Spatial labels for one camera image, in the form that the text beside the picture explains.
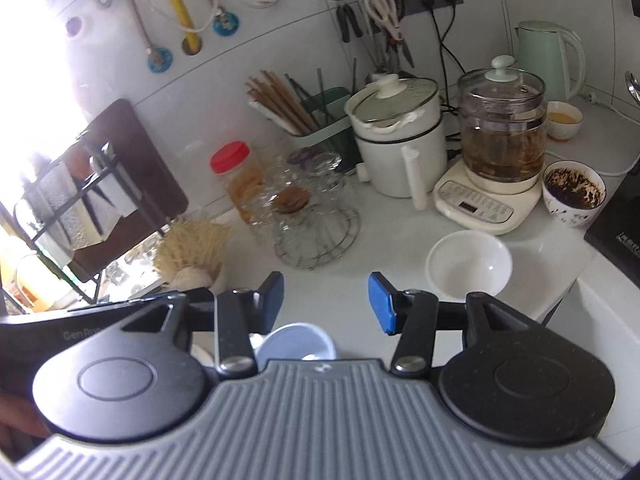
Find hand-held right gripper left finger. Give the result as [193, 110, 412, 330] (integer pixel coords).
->
[120, 271, 286, 379]

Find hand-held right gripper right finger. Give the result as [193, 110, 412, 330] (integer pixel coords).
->
[368, 271, 543, 379]

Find bluish white plastic bowl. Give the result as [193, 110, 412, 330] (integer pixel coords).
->
[252, 322, 337, 377]

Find person's left hand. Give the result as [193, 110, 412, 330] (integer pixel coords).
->
[0, 394, 48, 441]

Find yellow oil jug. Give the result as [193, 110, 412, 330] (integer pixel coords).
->
[14, 254, 77, 314]

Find white ceramic bowl brown foot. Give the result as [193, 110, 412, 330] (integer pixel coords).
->
[170, 260, 224, 291]

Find sliced onion rounds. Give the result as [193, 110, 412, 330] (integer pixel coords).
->
[172, 265, 212, 289]

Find white round bowl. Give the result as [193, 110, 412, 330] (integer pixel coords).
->
[425, 231, 514, 299]

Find black metal rack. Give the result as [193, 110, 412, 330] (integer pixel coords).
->
[14, 130, 172, 307]

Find set of cut glass cups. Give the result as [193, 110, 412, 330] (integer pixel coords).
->
[247, 152, 362, 242]

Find textured glass cutting board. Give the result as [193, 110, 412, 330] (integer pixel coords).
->
[44, 164, 128, 252]

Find cream kettle base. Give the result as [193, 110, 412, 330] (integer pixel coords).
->
[432, 160, 548, 237]

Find white electric cooking pot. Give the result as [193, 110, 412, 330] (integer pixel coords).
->
[345, 110, 449, 211]

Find red lid plastic jar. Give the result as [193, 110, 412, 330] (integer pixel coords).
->
[210, 141, 266, 224]

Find purple lid jar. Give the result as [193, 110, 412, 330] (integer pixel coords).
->
[287, 146, 329, 167]

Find dark wooden cutting board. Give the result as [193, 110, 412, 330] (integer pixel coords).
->
[75, 99, 190, 281]

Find green white utensil holder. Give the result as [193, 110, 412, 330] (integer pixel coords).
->
[249, 87, 354, 155]

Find bundle of wooden chopsticks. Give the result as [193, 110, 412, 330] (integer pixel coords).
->
[245, 71, 319, 136]

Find glass pot lid white knob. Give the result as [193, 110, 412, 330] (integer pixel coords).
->
[345, 74, 442, 130]

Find glass electric kettle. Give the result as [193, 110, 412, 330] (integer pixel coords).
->
[457, 55, 547, 195]

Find patterned bowl dark residue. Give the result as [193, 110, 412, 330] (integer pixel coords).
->
[542, 160, 608, 229]

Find dark metal chopsticks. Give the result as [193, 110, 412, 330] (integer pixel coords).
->
[285, 67, 332, 113]

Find black induction cooktop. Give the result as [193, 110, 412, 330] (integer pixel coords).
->
[582, 160, 640, 274]

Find small bowl with yellow liquid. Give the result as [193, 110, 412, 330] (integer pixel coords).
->
[545, 101, 585, 142]

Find mint green electric kettle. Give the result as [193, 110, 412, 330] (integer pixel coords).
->
[515, 20, 587, 104]

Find wire cup rack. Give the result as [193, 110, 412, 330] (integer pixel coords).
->
[272, 205, 362, 269]

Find black power cable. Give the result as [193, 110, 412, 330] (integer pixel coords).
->
[427, 0, 468, 113]

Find black handled kitchen tool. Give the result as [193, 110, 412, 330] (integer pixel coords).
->
[336, 4, 364, 44]

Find white handled scissors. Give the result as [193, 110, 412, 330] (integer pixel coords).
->
[364, 0, 416, 69]

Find yellow gas hose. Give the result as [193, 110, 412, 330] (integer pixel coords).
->
[149, 0, 199, 55]

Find metal flexible hose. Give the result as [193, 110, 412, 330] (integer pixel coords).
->
[79, 0, 172, 63]

